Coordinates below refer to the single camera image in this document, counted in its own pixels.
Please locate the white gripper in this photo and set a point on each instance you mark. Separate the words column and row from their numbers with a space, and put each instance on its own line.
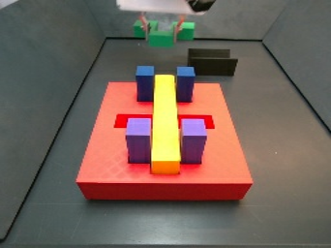
column 179, row 7

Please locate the green U-shaped block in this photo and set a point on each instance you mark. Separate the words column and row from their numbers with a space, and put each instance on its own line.
column 161, row 38

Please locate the red base board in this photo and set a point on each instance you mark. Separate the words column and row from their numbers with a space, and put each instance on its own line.
column 109, row 178

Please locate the dark blue block right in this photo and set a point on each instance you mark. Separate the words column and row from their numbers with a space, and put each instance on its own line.
column 184, row 84

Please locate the dark blue block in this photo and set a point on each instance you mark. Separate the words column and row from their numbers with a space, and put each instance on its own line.
column 144, row 80
column 184, row 84

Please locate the dark blue block left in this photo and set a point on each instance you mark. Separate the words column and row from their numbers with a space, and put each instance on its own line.
column 144, row 80

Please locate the purple block left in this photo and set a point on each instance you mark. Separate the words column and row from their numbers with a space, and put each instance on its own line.
column 137, row 137

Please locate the purple block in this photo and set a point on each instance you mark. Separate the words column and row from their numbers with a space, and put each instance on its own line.
column 137, row 137
column 194, row 137

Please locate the purple block right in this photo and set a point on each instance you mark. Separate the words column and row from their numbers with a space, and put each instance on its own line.
column 194, row 137

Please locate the yellow long bar block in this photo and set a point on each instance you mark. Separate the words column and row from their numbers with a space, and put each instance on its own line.
column 165, row 155

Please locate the black fixture bracket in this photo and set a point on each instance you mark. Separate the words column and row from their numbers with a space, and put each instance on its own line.
column 211, row 62

